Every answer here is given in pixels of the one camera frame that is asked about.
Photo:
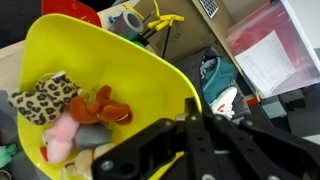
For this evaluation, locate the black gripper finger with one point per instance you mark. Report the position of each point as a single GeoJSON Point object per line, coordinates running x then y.
{"type": "Point", "coordinates": [199, 152]}

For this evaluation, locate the yellow plastic bowl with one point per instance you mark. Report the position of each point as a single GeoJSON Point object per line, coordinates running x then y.
{"type": "Point", "coordinates": [94, 57]}

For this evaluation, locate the orange plush toy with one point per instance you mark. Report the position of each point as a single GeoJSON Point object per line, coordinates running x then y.
{"type": "Point", "coordinates": [102, 108]}

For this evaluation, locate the grey blue plush toy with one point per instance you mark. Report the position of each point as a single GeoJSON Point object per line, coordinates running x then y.
{"type": "Point", "coordinates": [90, 136]}

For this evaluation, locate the tan horse plush toy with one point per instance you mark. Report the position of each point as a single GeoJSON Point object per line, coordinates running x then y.
{"type": "Point", "coordinates": [80, 166]}

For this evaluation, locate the pink plush toy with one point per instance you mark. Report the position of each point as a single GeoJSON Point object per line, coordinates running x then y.
{"type": "Point", "coordinates": [58, 139]}

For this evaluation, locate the leopard print plush toy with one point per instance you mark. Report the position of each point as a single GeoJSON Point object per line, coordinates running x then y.
{"type": "Point", "coordinates": [47, 99]}

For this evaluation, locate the red plastic bowl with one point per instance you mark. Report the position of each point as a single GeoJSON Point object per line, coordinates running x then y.
{"type": "Point", "coordinates": [72, 8]}

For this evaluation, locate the grey fabric basket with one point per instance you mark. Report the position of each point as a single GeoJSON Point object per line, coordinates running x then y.
{"type": "Point", "coordinates": [214, 78]}

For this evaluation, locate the clear bag with red contents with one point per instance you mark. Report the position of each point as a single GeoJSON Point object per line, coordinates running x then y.
{"type": "Point", "coordinates": [273, 51]}

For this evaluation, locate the cardboard box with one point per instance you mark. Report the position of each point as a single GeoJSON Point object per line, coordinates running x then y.
{"type": "Point", "coordinates": [196, 32]}

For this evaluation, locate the silver metal cylinder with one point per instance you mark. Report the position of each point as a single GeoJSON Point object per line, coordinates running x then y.
{"type": "Point", "coordinates": [128, 25]}

